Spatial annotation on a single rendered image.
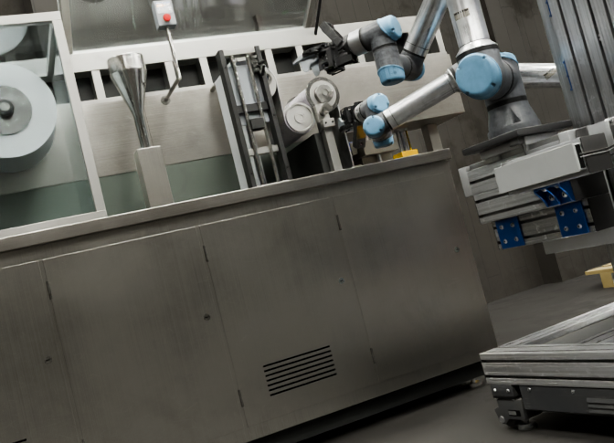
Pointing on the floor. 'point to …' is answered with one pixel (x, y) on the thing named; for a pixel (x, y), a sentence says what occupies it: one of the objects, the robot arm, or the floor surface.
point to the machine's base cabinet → (245, 318)
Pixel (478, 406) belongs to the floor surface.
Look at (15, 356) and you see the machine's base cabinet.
